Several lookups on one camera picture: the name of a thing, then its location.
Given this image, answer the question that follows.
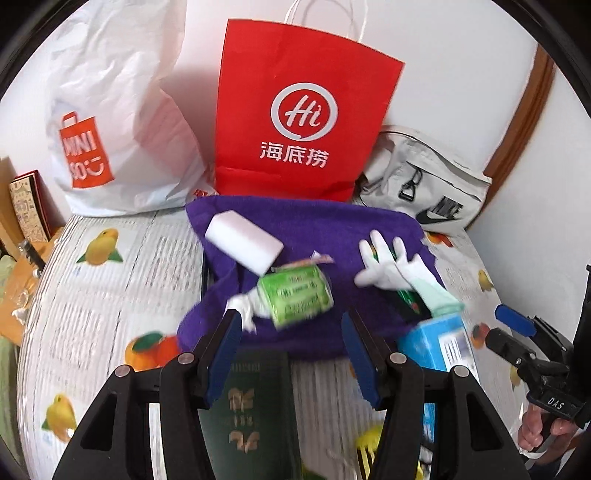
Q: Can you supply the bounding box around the purple towel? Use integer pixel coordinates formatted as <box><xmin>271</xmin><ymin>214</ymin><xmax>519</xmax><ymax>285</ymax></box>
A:
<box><xmin>178</xmin><ymin>194</ymin><xmax>446</xmax><ymax>361</ymax></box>

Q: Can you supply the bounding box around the fruit printed tablecloth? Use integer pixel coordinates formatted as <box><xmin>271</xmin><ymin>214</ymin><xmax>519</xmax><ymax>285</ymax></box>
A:
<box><xmin>14</xmin><ymin>210</ymin><xmax>555</xmax><ymax>480</ymax></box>

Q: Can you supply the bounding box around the yellow plastic object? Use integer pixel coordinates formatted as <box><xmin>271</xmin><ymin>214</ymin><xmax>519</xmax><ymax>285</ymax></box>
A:
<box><xmin>355</xmin><ymin>425</ymin><xmax>426</xmax><ymax>480</ymax></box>

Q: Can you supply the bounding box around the person's right hand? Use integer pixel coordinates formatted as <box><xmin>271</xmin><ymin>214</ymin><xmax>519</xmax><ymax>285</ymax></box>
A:
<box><xmin>517</xmin><ymin>405</ymin><xmax>587</xmax><ymax>455</ymax></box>

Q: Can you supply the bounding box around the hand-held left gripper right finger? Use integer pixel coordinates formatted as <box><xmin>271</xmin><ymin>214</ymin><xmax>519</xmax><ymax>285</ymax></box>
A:
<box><xmin>341</xmin><ymin>309</ymin><xmax>532</xmax><ymax>480</ymax></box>

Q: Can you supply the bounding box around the blue cardboard box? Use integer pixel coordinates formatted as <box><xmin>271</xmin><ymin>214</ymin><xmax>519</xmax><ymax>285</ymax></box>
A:
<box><xmin>398</xmin><ymin>313</ymin><xmax>478</xmax><ymax>446</ymax></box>

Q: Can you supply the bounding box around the patterned book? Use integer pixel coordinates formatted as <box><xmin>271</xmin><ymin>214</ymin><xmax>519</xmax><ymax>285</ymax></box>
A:
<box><xmin>9</xmin><ymin>171</ymin><xmax>52</xmax><ymax>243</ymax></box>

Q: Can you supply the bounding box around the wooden door frame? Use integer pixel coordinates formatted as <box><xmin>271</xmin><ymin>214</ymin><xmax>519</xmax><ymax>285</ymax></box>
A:
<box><xmin>462</xmin><ymin>46</ymin><xmax>555</xmax><ymax>232</ymax></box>

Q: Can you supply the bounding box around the white sponge block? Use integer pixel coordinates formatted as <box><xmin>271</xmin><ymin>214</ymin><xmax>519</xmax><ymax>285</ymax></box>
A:
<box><xmin>204</xmin><ymin>209</ymin><xmax>284</xmax><ymax>274</ymax></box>

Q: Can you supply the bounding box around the grey sling bag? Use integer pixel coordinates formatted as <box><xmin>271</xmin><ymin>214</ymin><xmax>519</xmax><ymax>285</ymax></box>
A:
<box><xmin>353</xmin><ymin>126</ymin><xmax>494</xmax><ymax>234</ymax></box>

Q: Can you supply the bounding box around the green sachet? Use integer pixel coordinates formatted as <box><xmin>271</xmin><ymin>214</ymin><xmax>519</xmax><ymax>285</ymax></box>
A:
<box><xmin>379</xmin><ymin>242</ymin><xmax>432</xmax><ymax>320</ymax></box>

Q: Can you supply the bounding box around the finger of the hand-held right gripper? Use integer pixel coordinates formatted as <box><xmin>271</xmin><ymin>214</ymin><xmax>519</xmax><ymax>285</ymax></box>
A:
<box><xmin>494</xmin><ymin>304</ymin><xmax>575</xmax><ymax>367</ymax></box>
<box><xmin>484</xmin><ymin>327</ymin><xmax>539</xmax><ymax>372</ymax></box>

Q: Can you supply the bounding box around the white rubber glove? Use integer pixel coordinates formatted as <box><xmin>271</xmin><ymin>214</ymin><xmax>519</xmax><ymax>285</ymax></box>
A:
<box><xmin>355</xmin><ymin>230</ymin><xmax>465</xmax><ymax>319</ymax></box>

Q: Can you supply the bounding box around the white plastic shopping bag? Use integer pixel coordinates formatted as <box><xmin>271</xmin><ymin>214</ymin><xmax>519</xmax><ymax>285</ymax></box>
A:
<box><xmin>44</xmin><ymin>0</ymin><xmax>218</xmax><ymax>217</ymax></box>

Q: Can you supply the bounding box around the dark green booklet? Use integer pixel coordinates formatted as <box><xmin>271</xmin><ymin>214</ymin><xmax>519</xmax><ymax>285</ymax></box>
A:
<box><xmin>198</xmin><ymin>351</ymin><xmax>305</xmax><ymax>480</ymax></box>

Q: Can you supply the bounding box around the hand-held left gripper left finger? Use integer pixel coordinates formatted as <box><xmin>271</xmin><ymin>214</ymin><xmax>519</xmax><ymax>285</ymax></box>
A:
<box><xmin>52</xmin><ymin>309</ymin><xmax>245</xmax><ymax>480</ymax></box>

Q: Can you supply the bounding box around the red paper bag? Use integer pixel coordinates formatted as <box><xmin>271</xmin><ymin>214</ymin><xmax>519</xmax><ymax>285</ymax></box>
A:
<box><xmin>213</xmin><ymin>0</ymin><xmax>406</xmax><ymax>204</ymax></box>

